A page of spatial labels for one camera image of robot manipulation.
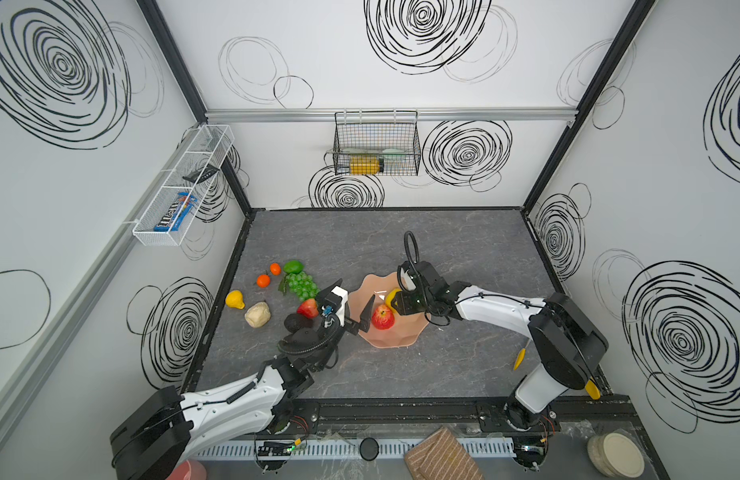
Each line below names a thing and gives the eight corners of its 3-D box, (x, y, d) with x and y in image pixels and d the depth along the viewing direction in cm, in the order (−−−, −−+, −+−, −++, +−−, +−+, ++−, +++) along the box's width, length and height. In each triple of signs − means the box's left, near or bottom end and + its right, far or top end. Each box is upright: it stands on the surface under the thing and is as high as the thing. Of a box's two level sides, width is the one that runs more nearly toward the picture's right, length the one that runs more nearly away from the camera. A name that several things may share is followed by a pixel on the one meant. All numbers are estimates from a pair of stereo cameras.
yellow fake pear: (227, 309, 95) (223, 303, 92) (232, 296, 98) (227, 290, 95) (243, 309, 95) (239, 303, 92) (247, 296, 98) (243, 290, 95)
